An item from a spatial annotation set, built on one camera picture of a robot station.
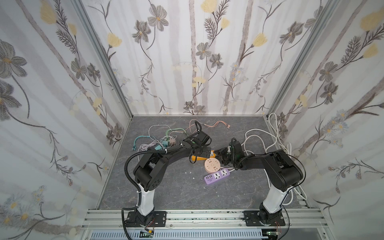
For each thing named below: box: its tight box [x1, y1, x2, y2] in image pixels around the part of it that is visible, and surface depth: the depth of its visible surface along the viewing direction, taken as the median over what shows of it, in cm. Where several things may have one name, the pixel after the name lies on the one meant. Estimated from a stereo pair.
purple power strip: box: [204, 168, 231, 185], surface depth 88 cm
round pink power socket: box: [204, 157, 221, 174], surface depth 92 cm
